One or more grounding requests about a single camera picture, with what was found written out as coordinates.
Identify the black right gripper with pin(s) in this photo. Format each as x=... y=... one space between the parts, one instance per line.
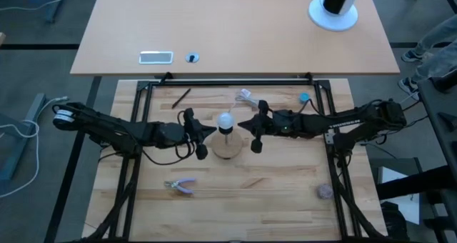
x=278 y=123

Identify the white lightbulb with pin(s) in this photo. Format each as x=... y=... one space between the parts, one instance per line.
x=225 y=119

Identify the grey metal stand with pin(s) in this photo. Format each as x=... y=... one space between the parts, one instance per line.
x=25 y=128

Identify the white board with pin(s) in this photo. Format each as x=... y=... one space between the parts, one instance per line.
x=403 y=196

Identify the tan desk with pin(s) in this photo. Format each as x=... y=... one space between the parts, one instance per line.
x=232 y=28

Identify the black pen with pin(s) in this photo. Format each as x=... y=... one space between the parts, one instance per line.
x=181 y=98

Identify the person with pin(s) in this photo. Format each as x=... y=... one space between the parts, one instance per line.
x=435 y=62

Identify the black crossbar with light strips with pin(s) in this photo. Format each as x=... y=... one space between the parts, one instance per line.
x=232 y=81

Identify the black aluminium table frame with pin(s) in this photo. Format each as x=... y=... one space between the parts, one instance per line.
x=143 y=93

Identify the round desk grommet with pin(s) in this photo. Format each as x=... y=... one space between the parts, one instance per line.
x=192 y=57

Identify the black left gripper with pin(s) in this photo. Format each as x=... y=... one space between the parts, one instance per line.
x=171 y=134

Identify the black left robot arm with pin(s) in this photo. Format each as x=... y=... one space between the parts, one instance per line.
x=107 y=125

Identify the black bag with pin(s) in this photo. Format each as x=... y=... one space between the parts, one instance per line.
x=394 y=221

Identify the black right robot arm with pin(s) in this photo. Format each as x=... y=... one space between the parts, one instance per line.
x=339 y=119

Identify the black and white tower post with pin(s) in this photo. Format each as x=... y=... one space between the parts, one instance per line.
x=332 y=10

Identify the black side table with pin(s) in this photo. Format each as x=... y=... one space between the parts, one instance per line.
x=441 y=114

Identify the grey speckled ball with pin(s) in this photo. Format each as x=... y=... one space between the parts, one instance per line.
x=325 y=191

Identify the wooden base table lamp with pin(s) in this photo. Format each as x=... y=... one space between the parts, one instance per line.
x=228 y=146

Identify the small blue cap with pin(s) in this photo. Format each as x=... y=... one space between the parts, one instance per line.
x=304 y=98

